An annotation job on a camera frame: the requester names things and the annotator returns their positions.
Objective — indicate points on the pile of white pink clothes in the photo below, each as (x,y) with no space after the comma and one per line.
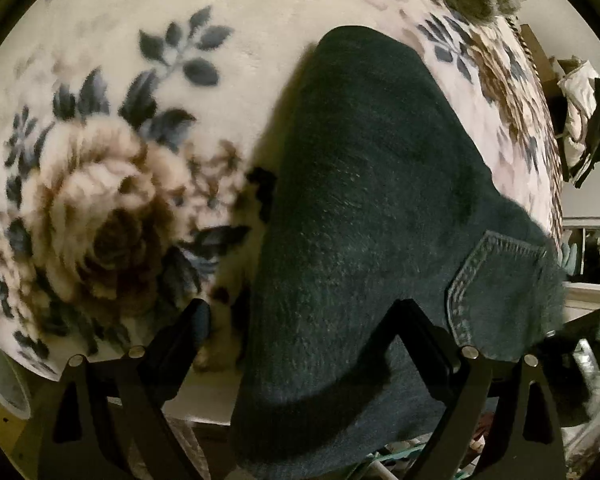
(575,105)

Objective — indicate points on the floral fleece blanket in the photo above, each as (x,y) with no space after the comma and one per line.
(130,110)

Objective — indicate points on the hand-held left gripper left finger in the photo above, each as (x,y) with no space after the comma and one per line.
(195,322)

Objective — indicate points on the teal drying rack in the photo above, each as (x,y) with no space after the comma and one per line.
(395,460)

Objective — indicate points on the brown checkered blanket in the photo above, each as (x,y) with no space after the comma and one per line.
(522,42)

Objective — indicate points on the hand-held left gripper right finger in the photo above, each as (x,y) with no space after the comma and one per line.
(420,340)

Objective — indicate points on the dark blue jeans pants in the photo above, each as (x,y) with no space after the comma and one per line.
(360,185)

